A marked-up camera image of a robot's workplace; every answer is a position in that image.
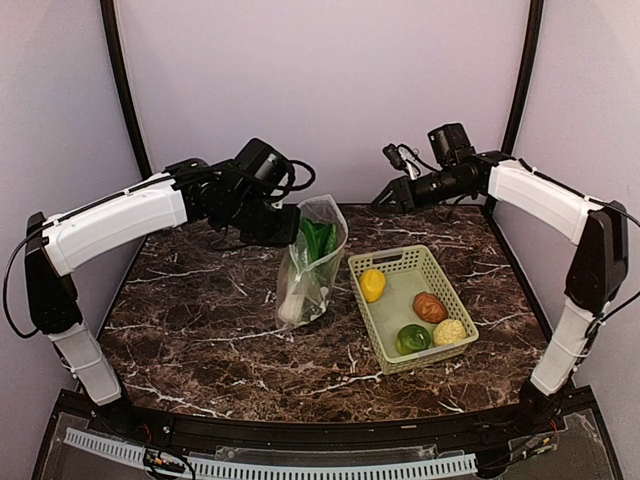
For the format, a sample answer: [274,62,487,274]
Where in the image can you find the green yellow pepper toy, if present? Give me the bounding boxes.
[396,324,431,355]

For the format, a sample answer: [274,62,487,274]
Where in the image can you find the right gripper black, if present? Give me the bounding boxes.
[369,166,470,214]

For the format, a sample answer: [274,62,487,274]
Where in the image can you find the left black frame post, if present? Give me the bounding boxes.
[99,0,153,181]

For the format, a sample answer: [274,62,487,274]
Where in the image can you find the right black frame post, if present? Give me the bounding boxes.
[500,0,544,156]

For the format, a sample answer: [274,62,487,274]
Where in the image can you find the cream cauliflower toy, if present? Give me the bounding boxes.
[432,319,467,347]

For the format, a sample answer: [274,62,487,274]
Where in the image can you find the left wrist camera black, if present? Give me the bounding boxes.
[234,138,287,184]

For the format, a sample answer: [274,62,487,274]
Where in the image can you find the green cucumber toy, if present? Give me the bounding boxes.
[300,217,338,285]

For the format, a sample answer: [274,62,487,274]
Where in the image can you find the clear polka dot zip bag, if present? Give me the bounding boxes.
[275,194,349,330]

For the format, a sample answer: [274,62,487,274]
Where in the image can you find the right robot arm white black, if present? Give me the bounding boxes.
[373,144,628,396]

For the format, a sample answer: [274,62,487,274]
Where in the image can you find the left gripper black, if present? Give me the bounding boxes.
[226,188,303,247]

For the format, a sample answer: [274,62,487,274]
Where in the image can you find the black frame post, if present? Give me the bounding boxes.
[99,0,153,181]
[500,0,544,156]

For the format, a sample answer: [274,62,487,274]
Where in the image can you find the black front rail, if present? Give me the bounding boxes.
[59,389,556,454]

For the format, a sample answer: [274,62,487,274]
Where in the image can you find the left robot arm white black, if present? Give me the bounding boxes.
[24,153,299,436]

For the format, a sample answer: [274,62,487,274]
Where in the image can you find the yellow lemon toy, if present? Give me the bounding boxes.
[359,269,386,303]

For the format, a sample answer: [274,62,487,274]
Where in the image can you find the green plastic basket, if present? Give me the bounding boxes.
[348,245,479,375]

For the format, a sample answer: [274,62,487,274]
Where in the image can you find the brown bun toy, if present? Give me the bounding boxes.
[412,292,448,324]

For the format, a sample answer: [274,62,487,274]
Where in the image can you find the white slotted cable duct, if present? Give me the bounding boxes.
[63,427,478,480]

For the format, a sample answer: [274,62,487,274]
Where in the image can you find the bok choy toy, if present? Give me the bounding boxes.
[277,225,334,329]

